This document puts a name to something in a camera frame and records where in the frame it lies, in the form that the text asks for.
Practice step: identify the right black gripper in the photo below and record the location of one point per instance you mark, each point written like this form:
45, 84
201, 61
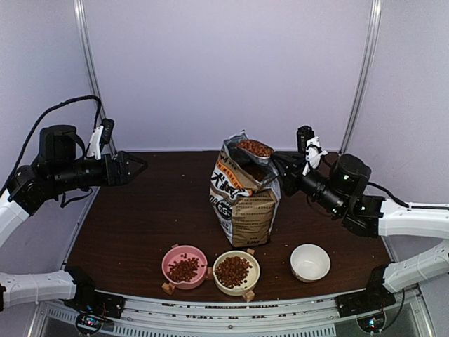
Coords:
293, 165

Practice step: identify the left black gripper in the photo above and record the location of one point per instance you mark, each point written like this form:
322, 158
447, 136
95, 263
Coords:
120, 177

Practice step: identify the metal food scoop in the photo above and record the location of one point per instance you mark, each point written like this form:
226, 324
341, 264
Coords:
258, 160

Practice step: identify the brown dog food bag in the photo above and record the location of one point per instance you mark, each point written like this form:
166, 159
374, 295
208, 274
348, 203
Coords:
245, 208

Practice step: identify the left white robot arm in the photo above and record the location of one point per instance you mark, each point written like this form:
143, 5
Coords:
64, 163

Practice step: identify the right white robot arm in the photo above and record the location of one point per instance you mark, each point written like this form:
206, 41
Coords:
341, 194

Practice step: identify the pink pet bowl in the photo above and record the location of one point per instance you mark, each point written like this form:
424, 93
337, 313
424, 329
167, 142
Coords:
191, 251

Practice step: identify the yellow pet bowl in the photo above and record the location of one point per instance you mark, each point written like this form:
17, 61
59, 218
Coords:
251, 280

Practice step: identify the brown kibble in bag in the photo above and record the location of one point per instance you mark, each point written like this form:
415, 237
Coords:
255, 171

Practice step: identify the brown kibble in scoop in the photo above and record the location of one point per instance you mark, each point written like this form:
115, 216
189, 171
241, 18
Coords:
255, 147

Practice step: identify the white ceramic bowl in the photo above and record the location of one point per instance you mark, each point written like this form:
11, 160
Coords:
309, 263

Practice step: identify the brown kibble in pink bowl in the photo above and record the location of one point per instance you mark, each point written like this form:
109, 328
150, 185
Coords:
184, 269

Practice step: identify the brown kibble in yellow bowl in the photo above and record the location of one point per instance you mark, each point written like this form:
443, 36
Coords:
232, 271

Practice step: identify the wooden bowl stand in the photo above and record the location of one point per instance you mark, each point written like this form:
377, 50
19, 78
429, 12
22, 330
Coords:
170, 288

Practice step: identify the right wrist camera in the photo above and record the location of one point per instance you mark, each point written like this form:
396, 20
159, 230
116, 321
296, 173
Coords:
309, 145

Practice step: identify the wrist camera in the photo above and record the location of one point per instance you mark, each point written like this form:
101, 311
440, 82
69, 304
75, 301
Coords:
309, 145
100, 137

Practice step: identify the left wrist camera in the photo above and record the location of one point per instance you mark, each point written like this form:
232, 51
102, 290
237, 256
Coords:
100, 137

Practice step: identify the left aluminium frame post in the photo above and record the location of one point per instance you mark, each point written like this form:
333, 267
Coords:
82, 25

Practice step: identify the aluminium frame post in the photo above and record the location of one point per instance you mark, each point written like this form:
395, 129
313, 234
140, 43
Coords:
82, 25
362, 83

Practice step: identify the front aluminium rail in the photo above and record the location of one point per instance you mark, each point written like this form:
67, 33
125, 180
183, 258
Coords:
282, 306

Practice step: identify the right aluminium frame post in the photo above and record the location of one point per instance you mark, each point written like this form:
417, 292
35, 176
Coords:
362, 83

